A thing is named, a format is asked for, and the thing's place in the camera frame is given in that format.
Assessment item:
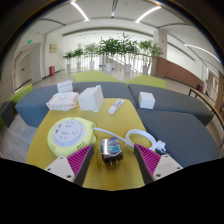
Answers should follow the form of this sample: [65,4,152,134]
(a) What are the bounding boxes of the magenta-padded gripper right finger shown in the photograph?
[133,143,184,186]

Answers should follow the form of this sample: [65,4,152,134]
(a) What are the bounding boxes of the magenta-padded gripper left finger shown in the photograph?
[44,143,96,187]

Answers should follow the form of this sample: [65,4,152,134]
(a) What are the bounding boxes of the round yellow-green power strip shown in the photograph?
[46,116,98,158]

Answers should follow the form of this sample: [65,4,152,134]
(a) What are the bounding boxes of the small white cube box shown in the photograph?
[138,91,156,110]

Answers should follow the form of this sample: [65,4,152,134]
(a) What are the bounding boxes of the plastic-wrapped tissue pack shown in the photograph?
[45,91,80,112]

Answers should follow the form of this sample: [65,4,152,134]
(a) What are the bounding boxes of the white squeeze tube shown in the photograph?
[108,98,125,115]

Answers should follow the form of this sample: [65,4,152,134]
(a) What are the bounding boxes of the white cardboard box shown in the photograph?
[77,84,105,113]

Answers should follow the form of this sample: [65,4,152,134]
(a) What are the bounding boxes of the long grey sofa bench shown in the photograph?
[14,81,137,128]

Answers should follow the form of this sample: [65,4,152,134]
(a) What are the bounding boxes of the stacked white tissue packs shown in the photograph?
[56,79,74,94]

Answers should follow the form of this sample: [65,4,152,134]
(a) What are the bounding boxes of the green bench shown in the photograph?
[8,83,34,105]
[124,74,168,90]
[72,70,123,84]

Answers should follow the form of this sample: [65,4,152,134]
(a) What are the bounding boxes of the wooden bench with black legs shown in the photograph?
[188,87,224,131]

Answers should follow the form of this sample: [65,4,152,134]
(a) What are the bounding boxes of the dark grey seat block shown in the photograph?
[0,100,17,129]

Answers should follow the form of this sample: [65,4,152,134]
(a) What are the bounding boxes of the group of potted plants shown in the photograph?
[62,32,163,75]

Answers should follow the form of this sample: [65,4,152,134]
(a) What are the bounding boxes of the curved ceiling light strip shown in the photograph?
[184,43,223,64]

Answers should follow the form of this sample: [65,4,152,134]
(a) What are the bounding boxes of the straight ceiling light strips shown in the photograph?
[69,0,163,24]

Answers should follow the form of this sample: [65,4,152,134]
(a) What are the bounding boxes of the white power cable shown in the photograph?
[93,126,167,153]

